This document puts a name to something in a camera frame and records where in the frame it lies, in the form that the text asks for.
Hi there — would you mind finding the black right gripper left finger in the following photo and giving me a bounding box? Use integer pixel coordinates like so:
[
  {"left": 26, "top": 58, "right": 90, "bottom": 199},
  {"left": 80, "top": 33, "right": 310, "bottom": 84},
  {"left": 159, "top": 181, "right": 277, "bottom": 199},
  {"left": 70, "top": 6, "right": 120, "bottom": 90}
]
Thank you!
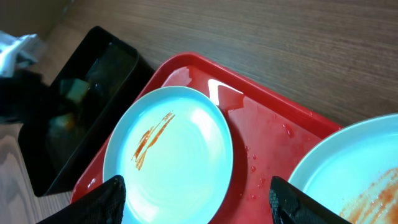
[{"left": 39, "top": 175, "right": 126, "bottom": 224}]

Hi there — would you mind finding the black water basin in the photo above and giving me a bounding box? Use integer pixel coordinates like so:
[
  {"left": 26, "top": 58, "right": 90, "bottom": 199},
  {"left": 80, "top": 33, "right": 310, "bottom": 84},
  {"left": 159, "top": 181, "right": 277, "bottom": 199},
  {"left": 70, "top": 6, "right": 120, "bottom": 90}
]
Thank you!
[{"left": 18, "top": 26, "right": 154, "bottom": 197}]

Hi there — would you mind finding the light blue plate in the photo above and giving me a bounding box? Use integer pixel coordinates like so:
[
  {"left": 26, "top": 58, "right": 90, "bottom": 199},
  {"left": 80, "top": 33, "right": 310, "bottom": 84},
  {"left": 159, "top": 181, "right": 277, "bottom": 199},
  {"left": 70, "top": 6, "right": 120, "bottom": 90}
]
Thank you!
[
  {"left": 103, "top": 86, "right": 233, "bottom": 223},
  {"left": 289, "top": 114, "right": 397, "bottom": 223}
]

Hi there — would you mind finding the red plastic tray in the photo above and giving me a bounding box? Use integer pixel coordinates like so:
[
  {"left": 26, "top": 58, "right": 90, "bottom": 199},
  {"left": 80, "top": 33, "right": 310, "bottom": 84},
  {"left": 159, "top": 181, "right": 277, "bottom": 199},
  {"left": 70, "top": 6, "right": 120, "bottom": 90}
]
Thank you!
[{"left": 71, "top": 53, "right": 340, "bottom": 223}]

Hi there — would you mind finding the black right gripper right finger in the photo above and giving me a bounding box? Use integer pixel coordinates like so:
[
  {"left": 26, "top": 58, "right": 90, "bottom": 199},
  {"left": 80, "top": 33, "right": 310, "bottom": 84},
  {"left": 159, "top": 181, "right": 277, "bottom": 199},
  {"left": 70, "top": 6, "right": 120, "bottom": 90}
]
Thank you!
[{"left": 269, "top": 176, "right": 350, "bottom": 224}]

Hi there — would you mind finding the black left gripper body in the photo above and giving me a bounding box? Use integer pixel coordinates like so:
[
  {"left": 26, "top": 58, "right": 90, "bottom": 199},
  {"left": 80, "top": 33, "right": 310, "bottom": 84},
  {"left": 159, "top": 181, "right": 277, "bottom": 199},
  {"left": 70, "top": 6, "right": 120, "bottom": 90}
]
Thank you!
[{"left": 1, "top": 70, "right": 56, "bottom": 124}]

